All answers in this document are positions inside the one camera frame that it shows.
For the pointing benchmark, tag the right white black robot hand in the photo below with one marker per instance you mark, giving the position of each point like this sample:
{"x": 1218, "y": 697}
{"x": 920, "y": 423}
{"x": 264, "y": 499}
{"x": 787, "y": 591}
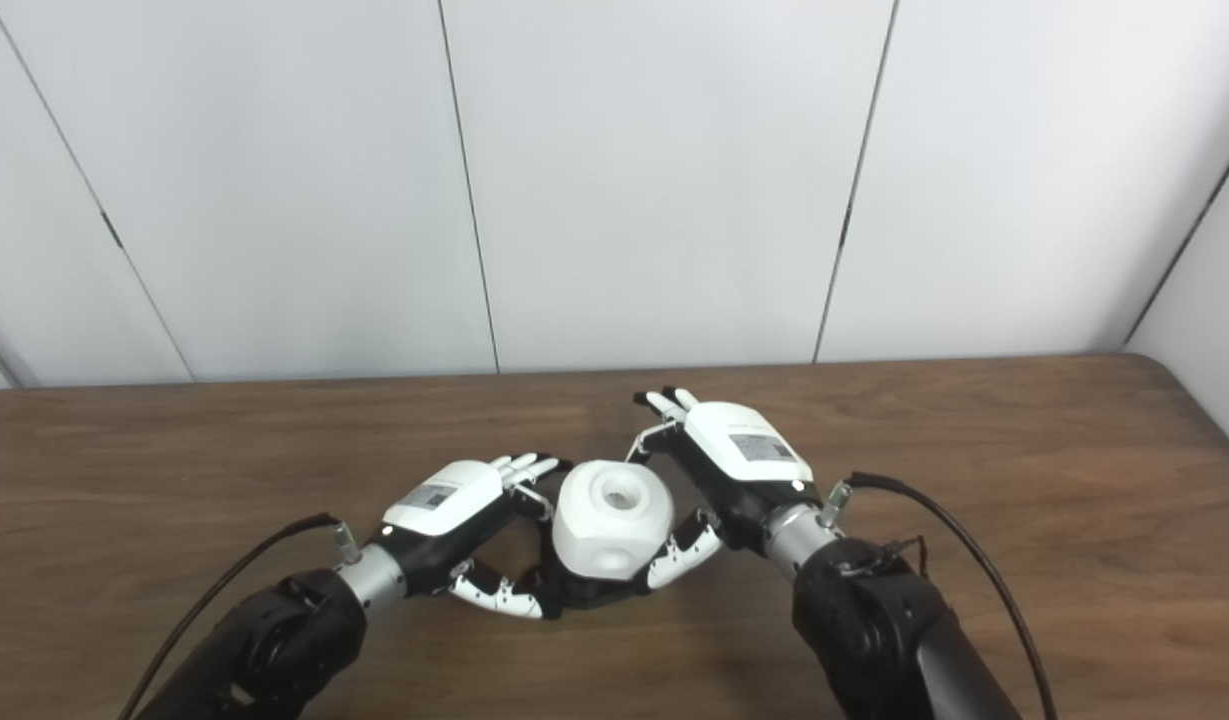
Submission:
{"x": 744, "y": 450}

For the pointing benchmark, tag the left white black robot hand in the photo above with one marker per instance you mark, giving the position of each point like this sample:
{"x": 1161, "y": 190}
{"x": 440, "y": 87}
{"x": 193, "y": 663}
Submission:
{"x": 444, "y": 500}

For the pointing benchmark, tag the round white plastic piece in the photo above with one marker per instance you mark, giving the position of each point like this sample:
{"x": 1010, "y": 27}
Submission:
{"x": 609, "y": 535}

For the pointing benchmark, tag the black plastic holder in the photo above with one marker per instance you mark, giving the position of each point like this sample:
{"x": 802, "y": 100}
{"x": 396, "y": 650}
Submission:
{"x": 584, "y": 592}

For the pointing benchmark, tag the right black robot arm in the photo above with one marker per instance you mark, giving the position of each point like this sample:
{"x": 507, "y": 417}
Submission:
{"x": 874, "y": 630}

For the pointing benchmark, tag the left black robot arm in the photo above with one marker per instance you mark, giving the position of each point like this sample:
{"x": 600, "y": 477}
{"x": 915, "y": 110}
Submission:
{"x": 274, "y": 650}

